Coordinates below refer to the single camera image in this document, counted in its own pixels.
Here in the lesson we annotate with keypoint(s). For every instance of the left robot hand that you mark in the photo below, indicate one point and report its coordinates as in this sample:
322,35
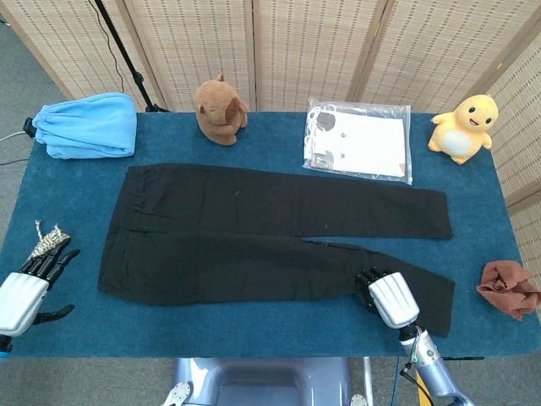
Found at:
21,296

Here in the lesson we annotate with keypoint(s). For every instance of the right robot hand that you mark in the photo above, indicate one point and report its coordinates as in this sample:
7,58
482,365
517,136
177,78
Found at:
393,300

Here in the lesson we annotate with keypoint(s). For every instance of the black trousers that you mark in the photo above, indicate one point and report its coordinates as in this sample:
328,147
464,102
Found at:
211,254

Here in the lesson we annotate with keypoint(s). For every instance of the white table leg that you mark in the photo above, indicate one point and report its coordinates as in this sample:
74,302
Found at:
367,376

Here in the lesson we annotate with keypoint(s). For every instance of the brown crumpled cloth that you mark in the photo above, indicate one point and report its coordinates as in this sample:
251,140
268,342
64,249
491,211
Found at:
507,287

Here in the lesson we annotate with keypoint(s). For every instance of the blue carpet table cover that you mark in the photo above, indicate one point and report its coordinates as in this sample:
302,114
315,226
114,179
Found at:
253,325

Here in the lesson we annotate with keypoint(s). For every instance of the blue-grey robot torso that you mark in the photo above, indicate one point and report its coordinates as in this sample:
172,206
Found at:
262,380

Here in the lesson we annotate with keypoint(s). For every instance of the clear bag with white garment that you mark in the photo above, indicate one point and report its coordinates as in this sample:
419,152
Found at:
372,144

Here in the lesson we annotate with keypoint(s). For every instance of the black table clamp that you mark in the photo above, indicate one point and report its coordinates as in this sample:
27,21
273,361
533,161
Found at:
28,127

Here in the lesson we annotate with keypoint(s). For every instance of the yellow dinosaur plush toy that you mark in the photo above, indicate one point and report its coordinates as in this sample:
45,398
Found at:
458,135

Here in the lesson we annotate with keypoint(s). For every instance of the light blue folded fleece cloth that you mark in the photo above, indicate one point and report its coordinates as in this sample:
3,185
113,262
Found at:
84,127

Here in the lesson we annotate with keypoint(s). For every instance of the black tripod stand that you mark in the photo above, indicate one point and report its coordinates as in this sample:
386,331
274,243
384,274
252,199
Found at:
137,78

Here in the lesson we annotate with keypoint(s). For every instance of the brown capybara plush toy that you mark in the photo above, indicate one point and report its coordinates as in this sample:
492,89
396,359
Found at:
215,114

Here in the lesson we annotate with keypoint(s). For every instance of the white perforated bracket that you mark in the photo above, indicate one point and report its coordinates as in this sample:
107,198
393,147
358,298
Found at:
179,391
358,399

